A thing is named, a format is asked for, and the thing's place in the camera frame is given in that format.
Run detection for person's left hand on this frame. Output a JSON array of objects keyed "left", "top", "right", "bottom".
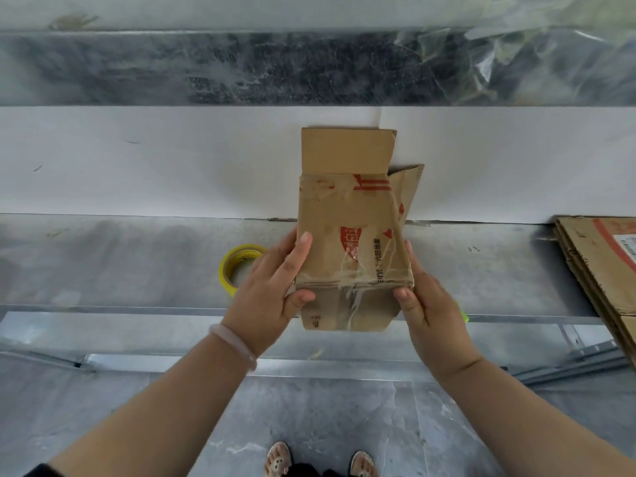
[{"left": 221, "top": 231, "right": 317, "bottom": 358}]

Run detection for white-labelled cardboard box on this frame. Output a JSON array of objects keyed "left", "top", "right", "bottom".
[{"left": 554, "top": 217, "right": 636, "bottom": 368}]

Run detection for small crumpled tape scrap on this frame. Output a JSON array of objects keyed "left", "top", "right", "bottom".
[{"left": 49, "top": 13, "right": 98, "bottom": 30}]

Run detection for person's black trousers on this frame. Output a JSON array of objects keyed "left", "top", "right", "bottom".
[{"left": 288, "top": 461, "right": 354, "bottom": 477}]

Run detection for person's right forearm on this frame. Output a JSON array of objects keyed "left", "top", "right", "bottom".
[{"left": 439, "top": 357, "right": 636, "bottom": 477}]

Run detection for large red-printed cardboard box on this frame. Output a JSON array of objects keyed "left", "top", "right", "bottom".
[{"left": 295, "top": 127, "right": 425, "bottom": 332}]

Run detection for person's black sleeve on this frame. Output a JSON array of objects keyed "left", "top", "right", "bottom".
[{"left": 22, "top": 461, "right": 66, "bottom": 477}]

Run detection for pile of clear tape scraps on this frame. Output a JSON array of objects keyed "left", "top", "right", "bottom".
[{"left": 397, "top": 0, "right": 636, "bottom": 105}]

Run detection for person's right hand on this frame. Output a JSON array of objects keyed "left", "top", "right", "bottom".
[{"left": 392, "top": 240, "right": 486, "bottom": 383}]

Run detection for white bangle bracelet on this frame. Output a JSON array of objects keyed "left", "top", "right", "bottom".
[{"left": 208, "top": 323, "right": 258, "bottom": 372}]

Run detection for beige sandal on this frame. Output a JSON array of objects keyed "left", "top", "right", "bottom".
[
  {"left": 349, "top": 450, "right": 377, "bottom": 477},
  {"left": 264, "top": 441, "right": 293, "bottom": 477}
]

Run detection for person's left forearm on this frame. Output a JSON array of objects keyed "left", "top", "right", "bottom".
[{"left": 47, "top": 335, "right": 249, "bottom": 477}]

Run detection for yellow tape roll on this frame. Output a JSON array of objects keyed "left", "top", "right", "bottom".
[{"left": 219, "top": 244, "right": 269, "bottom": 296}]

